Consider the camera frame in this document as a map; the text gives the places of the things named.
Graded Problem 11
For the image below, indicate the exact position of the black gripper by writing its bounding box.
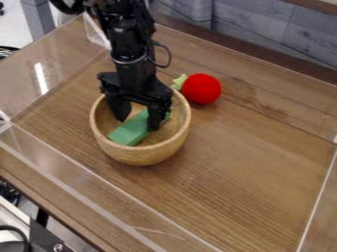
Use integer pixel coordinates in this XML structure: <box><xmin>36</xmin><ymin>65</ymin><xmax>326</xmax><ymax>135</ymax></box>
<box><xmin>98</xmin><ymin>48</ymin><xmax>173</xmax><ymax>131</ymax></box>

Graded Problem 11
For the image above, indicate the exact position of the green rectangular block stick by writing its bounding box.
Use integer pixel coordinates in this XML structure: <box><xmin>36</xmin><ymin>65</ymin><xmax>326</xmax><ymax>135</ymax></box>
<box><xmin>107</xmin><ymin>108</ymin><xmax>173</xmax><ymax>147</ymax></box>

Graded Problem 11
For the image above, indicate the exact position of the brown wooden bowl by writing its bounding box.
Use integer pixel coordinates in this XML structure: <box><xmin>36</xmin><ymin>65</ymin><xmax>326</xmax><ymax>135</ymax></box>
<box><xmin>90</xmin><ymin>91</ymin><xmax>191</xmax><ymax>166</ymax></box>

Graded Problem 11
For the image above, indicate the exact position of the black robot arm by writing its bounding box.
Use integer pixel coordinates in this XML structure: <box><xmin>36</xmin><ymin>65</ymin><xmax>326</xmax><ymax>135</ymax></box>
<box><xmin>48</xmin><ymin>0</ymin><xmax>173</xmax><ymax>131</ymax></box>

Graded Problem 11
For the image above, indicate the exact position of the red plush tomato toy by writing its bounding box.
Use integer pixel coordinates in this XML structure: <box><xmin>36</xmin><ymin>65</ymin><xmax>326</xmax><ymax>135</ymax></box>
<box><xmin>171</xmin><ymin>73</ymin><xmax>221</xmax><ymax>104</ymax></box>

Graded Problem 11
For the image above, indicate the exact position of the clear acrylic corner bracket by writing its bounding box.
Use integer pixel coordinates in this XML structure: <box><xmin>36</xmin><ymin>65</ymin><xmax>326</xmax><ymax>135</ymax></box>
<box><xmin>83</xmin><ymin>13</ymin><xmax>111</xmax><ymax>49</ymax></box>

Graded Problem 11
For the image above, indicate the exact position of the clear acrylic tray wall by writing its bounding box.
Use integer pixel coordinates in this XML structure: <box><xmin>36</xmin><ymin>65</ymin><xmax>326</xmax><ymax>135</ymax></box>
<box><xmin>0</xmin><ymin>111</ymin><xmax>222</xmax><ymax>252</ymax></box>

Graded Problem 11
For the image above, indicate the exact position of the black metal clamp bracket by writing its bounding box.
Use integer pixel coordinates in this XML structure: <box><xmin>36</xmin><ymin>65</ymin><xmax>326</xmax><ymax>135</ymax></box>
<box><xmin>30</xmin><ymin>220</ymin><xmax>75</xmax><ymax>252</ymax></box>

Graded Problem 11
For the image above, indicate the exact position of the black cable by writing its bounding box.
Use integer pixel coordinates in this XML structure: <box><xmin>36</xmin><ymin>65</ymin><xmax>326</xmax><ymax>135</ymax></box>
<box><xmin>0</xmin><ymin>223</ymin><xmax>32</xmax><ymax>252</ymax></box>

